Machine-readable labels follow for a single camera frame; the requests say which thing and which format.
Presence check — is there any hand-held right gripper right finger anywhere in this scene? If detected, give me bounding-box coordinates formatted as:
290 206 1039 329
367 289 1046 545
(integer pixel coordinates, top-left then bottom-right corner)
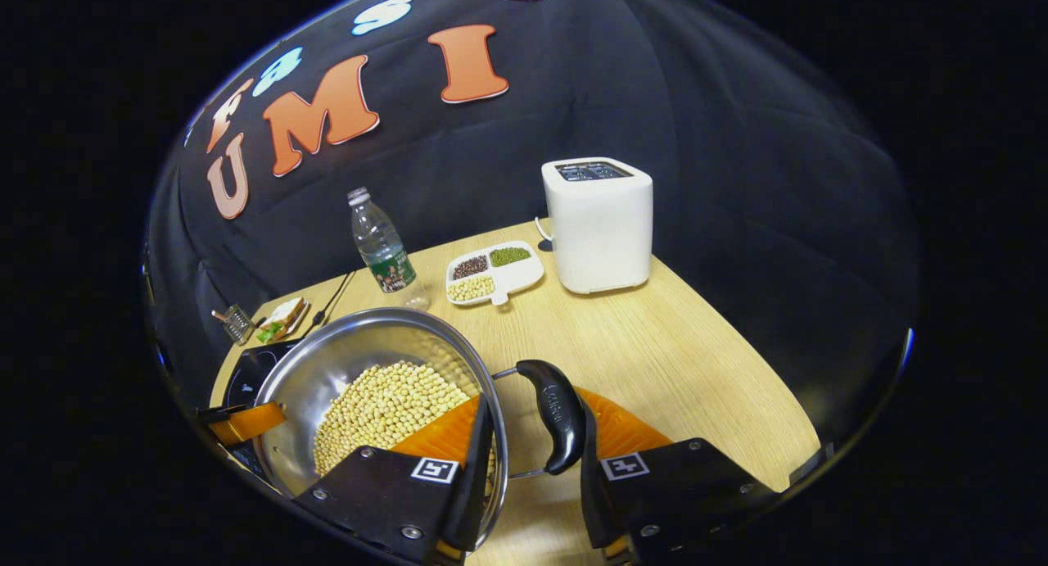
573 386 780 565

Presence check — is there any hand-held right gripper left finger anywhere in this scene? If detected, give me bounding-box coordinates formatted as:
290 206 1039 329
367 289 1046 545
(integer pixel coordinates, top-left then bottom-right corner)
291 392 499 566

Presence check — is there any black induction cooktop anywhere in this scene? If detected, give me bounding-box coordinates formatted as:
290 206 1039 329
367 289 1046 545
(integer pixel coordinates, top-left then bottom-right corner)
215 339 304 481

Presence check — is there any stainless steel pot black handle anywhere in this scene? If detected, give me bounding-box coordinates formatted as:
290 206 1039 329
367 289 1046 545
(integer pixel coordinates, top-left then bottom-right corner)
252 306 587 550

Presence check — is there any small clear glass jar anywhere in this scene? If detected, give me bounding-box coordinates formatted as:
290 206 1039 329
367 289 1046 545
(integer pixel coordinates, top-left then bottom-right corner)
211 304 256 346

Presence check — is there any small white plate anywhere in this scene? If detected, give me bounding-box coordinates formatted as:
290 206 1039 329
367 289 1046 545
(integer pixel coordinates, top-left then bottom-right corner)
255 297 312 344

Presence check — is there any sandwich with lettuce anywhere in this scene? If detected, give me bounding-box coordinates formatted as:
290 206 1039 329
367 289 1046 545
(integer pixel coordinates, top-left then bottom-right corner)
259 298 306 339

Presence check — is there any pile of yellow soybeans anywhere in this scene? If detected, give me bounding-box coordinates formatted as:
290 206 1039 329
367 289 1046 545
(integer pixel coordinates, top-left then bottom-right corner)
314 361 472 477

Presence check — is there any small heap of soybeans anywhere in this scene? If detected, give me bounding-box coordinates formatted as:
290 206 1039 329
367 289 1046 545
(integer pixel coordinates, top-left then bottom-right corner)
449 275 495 302

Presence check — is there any white divided dish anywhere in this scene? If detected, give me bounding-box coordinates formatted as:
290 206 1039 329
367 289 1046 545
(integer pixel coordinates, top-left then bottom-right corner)
445 240 546 307

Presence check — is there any clear plastic water bottle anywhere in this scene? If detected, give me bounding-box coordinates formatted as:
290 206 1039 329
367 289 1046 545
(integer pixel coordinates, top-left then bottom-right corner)
346 187 431 311

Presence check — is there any white toaster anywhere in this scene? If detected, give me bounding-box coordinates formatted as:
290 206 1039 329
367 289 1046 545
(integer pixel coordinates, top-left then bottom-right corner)
535 156 654 295

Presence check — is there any black backdrop cloth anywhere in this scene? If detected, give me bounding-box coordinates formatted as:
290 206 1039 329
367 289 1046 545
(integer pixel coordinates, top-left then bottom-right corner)
143 0 922 460

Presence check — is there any black power cable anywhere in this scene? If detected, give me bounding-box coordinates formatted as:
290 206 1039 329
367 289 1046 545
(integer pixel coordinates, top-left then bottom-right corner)
309 271 358 339

